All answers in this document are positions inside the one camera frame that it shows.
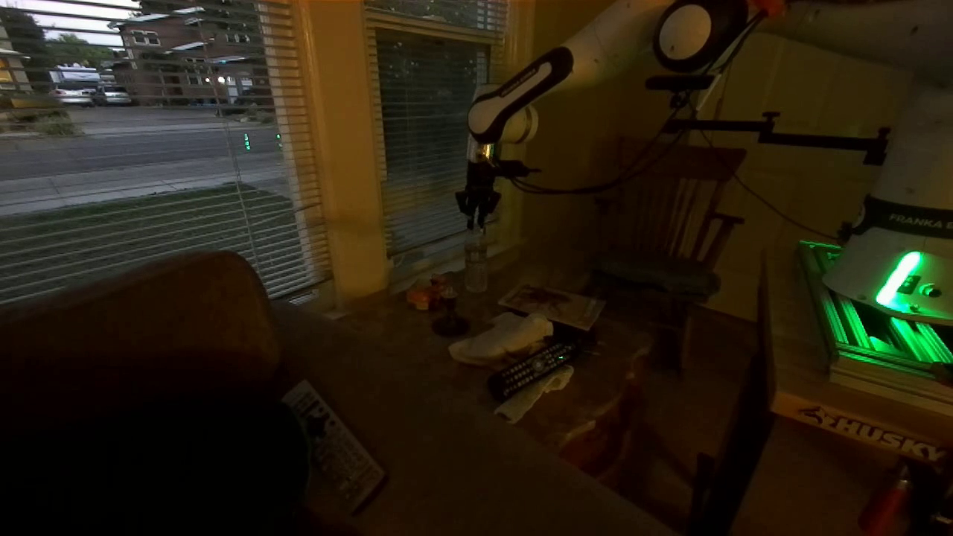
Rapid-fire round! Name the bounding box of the red bottle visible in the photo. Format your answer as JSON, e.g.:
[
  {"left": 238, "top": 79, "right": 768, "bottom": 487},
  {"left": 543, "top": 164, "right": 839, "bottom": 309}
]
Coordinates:
[{"left": 857, "top": 459, "right": 918, "bottom": 536}]

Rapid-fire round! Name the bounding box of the black round stand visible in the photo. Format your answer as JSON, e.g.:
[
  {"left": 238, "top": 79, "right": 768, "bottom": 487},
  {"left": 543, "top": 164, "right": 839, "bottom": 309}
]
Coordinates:
[{"left": 428, "top": 280, "right": 475, "bottom": 338}]

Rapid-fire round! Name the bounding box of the green-lit robot cart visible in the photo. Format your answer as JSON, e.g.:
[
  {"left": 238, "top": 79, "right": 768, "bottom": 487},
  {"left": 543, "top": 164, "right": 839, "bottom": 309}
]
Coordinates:
[{"left": 793, "top": 234, "right": 953, "bottom": 463}]

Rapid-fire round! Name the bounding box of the white folded cloth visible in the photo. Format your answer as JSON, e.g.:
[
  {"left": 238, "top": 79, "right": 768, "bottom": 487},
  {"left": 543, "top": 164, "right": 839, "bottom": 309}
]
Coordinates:
[{"left": 446, "top": 309, "right": 558, "bottom": 370}]

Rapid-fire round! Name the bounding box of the brick apartment building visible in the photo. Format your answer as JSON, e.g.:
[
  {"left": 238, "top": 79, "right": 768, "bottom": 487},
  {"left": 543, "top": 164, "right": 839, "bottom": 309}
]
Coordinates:
[{"left": 107, "top": 0, "right": 275, "bottom": 114}]

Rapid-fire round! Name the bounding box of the wooden rocking chair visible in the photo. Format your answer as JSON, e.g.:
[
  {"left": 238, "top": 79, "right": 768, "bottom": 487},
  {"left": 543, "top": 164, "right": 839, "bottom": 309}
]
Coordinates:
[{"left": 591, "top": 146, "right": 750, "bottom": 376}]

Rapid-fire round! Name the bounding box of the wide white window blind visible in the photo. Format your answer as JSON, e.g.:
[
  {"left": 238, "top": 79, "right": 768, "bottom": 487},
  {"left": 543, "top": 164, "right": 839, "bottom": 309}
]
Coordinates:
[{"left": 0, "top": 0, "right": 332, "bottom": 309}]

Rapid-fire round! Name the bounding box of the parked white van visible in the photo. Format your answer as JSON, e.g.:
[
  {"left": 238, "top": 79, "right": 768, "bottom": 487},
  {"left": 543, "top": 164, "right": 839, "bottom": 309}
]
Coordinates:
[{"left": 49, "top": 61, "right": 104, "bottom": 108}]

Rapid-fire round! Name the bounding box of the black remote control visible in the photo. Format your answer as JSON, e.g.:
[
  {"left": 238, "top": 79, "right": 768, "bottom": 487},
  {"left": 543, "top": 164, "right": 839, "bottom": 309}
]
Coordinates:
[{"left": 485, "top": 338, "right": 585, "bottom": 401}]

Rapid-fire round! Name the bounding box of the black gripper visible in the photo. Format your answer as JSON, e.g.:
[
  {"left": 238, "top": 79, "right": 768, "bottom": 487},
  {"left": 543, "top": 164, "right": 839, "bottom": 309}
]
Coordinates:
[{"left": 457, "top": 158, "right": 509, "bottom": 233}]

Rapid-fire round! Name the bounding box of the clear plastic water bottle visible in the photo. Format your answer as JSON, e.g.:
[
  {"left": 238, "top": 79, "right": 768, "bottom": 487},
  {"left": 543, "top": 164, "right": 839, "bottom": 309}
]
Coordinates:
[{"left": 463, "top": 219, "right": 495, "bottom": 295}]

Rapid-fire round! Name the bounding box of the white knitted towel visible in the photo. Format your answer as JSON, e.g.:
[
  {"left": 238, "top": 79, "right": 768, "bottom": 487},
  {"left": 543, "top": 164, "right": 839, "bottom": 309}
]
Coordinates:
[{"left": 492, "top": 362, "right": 577, "bottom": 425}]

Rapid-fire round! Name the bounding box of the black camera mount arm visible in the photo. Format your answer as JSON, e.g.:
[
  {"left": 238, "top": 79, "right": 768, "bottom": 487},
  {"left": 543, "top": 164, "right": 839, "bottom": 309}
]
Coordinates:
[{"left": 643, "top": 70, "right": 890, "bottom": 166}]

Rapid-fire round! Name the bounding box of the orange toy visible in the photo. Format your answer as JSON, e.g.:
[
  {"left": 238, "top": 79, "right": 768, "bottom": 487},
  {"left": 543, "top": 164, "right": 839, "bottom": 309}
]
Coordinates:
[{"left": 403, "top": 280, "right": 443, "bottom": 312}]

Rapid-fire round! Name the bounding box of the narrow white window blind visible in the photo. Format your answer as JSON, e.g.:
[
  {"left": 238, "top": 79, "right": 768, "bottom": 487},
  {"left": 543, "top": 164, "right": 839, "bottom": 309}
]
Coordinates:
[{"left": 360, "top": 0, "right": 509, "bottom": 264}]

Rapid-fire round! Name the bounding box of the brown sofa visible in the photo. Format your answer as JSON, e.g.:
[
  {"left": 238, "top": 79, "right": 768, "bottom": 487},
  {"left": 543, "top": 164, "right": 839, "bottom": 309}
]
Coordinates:
[{"left": 0, "top": 248, "right": 679, "bottom": 536}]

